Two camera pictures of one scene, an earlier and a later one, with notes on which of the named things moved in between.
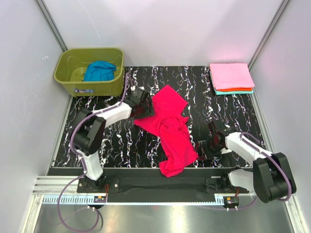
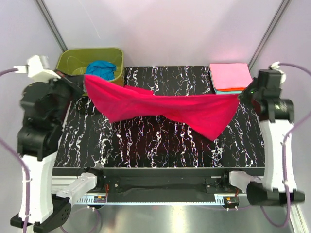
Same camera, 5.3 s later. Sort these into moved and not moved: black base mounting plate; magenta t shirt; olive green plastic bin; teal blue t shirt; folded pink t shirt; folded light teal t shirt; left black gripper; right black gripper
Moved: right black gripper; left black gripper; magenta t shirt
Not moved: teal blue t shirt; olive green plastic bin; folded pink t shirt; folded light teal t shirt; black base mounting plate
